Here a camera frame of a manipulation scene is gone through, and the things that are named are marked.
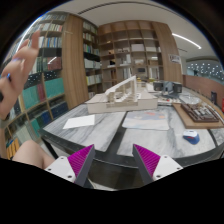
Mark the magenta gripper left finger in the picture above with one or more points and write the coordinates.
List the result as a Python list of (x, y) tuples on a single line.
[(75, 167)]

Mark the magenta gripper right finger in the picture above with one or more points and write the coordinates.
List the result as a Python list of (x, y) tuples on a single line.
[(153, 167)]

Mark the grey mouse pad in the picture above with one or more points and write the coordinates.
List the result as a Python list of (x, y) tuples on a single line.
[(146, 120)]

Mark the blue and white computer mouse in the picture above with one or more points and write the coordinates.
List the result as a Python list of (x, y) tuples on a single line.
[(191, 136)]

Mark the person's left hand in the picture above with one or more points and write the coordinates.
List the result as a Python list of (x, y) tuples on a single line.
[(15, 74)]

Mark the person's knee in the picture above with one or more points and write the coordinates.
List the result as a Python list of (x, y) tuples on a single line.
[(32, 153)]

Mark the white paper sheet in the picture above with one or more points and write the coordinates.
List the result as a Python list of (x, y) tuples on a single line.
[(80, 122)]

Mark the white architectural building model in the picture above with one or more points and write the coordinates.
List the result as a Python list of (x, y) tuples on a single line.
[(122, 97)]

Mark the tall wooden bookshelf left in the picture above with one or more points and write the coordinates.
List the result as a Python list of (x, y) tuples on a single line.
[(43, 96)]

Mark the clear plastic dome model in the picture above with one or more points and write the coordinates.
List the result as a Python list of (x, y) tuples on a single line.
[(188, 99)]

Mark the grey model boxes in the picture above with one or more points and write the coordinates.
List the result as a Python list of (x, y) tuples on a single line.
[(168, 88)]

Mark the wooden display shelf back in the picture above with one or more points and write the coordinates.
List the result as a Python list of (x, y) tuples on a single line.
[(115, 51)]

